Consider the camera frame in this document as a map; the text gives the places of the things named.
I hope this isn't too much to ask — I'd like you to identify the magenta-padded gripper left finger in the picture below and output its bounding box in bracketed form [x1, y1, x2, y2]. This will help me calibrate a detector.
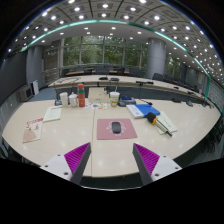
[39, 142, 92, 186]

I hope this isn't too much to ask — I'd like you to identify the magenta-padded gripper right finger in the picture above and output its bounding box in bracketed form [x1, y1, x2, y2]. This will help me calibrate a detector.
[132, 143, 183, 186]

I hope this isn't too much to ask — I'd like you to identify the black computer mouse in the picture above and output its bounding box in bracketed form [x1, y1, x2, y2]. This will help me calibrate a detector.
[111, 121, 122, 135]

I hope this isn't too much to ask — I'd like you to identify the pink mouse pad with drawing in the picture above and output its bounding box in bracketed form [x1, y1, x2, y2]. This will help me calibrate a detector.
[96, 118, 138, 141]

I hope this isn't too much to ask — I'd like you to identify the red and white leaflet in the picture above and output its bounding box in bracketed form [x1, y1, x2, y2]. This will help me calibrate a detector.
[22, 117, 45, 144]

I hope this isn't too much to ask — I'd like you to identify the white paper sheet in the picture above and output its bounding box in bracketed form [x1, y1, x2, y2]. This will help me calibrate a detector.
[154, 110, 179, 135]

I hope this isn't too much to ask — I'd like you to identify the cream booklet with red title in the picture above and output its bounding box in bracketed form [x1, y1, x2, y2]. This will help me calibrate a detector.
[42, 105, 63, 123]

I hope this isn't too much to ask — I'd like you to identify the blue and white book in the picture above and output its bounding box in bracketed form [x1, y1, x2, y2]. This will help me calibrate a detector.
[125, 103, 161, 119]

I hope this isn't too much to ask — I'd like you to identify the colourful sticker sheet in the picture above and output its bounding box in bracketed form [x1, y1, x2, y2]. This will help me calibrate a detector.
[84, 102, 108, 111]

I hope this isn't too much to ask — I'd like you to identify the red drink bottle green band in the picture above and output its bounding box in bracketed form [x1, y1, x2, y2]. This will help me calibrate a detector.
[76, 83, 86, 108]

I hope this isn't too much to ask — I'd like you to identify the white leaning board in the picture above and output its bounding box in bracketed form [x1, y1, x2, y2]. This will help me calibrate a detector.
[30, 79, 40, 97]

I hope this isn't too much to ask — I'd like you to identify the cream cardboard box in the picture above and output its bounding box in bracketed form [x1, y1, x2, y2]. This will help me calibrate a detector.
[87, 87, 110, 104]

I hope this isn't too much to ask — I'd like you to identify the green printed cup with straw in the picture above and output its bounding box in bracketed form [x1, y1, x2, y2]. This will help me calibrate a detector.
[109, 87, 121, 108]

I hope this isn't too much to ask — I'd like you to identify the curved wooden conference desk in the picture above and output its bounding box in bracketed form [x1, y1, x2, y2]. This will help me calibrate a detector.
[48, 74, 214, 108]

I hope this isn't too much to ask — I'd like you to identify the group of dark office chairs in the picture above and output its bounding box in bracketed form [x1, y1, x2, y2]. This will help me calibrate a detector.
[59, 66, 224, 158]

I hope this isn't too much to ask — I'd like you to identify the group of ceiling lights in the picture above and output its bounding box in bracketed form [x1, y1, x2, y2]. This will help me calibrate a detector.
[6, 0, 224, 84]

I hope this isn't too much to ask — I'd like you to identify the black microphone with yellow ring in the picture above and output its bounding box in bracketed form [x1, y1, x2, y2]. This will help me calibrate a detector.
[146, 112, 174, 138]

